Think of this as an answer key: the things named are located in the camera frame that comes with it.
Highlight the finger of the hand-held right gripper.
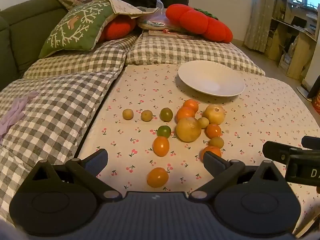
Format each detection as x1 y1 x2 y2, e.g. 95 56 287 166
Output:
301 136 320 147
262 141 304 167

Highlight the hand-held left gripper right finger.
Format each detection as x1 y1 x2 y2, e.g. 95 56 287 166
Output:
189 151 285 202

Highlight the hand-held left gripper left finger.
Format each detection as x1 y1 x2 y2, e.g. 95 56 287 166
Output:
32 149 121 202

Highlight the orange tangerine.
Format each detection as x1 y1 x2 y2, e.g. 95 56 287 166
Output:
201 146 222 161
153 136 170 157
146 167 169 188
176 106 196 122
206 123 222 139
183 99 199 113

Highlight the large round yellow pear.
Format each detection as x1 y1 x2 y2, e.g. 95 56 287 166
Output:
176 117 202 143

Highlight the pale apple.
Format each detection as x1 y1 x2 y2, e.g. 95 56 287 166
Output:
202 104 226 125

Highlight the bright green citrus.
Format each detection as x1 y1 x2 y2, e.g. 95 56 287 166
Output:
157 125 172 138

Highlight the dull green citrus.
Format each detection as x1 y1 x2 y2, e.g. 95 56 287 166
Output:
160 107 173 122

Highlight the white plate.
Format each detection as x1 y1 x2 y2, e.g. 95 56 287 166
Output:
178 60 246 97

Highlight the cherry print cloth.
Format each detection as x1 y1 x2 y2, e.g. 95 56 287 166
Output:
76 64 319 239

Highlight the large grey gingham quilt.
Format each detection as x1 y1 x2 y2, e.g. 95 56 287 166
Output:
0 70 123 223

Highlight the lavender cloth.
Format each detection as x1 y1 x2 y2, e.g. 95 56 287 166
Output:
0 91 38 140

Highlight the wooden shelf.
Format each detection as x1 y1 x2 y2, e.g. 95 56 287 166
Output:
265 0 320 80

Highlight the grey gingham cushion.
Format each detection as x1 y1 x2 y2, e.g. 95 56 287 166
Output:
22 34 138 79
124 34 266 76

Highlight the orange pumpkin cushion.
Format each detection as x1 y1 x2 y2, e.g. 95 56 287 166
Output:
99 15 137 42

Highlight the green tree-pattern cushion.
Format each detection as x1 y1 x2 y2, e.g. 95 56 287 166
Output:
38 0 118 59

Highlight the beige curtain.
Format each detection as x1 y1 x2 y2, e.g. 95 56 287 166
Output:
244 0 283 53

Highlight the red tomato-shaped cushion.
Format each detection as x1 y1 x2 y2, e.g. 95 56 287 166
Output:
165 4 233 44

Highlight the green sofa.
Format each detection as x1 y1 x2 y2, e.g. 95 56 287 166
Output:
0 0 68 90

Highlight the clear plastic bag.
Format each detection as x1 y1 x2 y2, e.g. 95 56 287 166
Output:
136 0 180 30

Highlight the beige floral cloth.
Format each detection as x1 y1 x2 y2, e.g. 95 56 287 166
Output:
105 0 159 19

